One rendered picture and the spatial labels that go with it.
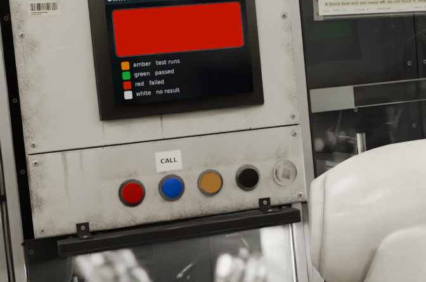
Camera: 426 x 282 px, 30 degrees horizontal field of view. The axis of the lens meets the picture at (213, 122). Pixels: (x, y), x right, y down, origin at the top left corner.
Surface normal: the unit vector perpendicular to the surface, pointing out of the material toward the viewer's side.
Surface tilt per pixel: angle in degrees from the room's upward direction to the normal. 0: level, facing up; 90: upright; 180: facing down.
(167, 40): 90
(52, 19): 90
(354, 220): 73
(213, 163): 90
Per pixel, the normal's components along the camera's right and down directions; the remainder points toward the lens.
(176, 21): 0.27, 0.03
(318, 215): -0.70, -0.23
